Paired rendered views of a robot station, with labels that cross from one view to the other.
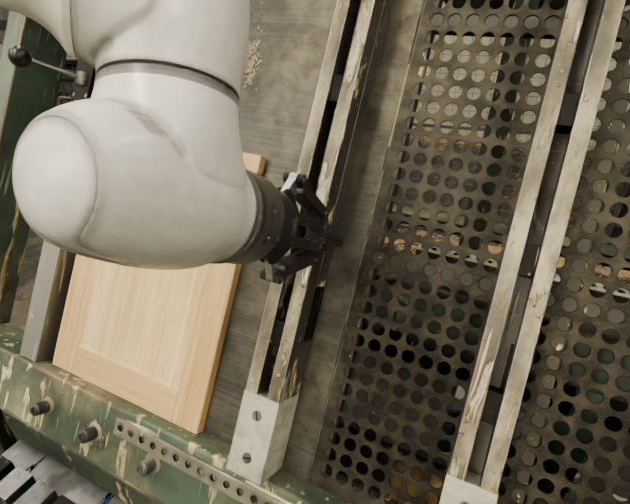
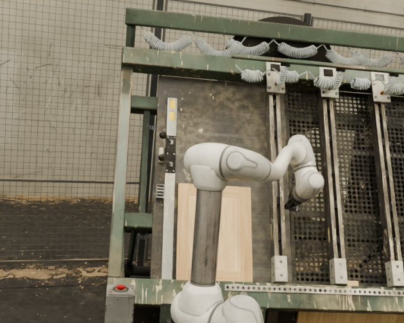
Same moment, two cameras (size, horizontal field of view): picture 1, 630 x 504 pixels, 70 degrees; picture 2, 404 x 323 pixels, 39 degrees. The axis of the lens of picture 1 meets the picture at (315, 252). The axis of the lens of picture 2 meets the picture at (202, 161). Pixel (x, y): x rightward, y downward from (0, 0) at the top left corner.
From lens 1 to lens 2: 2.48 m
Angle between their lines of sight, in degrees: 39
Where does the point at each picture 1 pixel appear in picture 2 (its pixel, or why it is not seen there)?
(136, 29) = (310, 161)
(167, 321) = (229, 248)
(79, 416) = not seen: hidden behind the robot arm
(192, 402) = (247, 272)
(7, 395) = (162, 297)
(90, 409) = not seen: hidden behind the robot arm
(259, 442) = (283, 268)
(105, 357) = not seen: hidden behind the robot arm
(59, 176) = (319, 179)
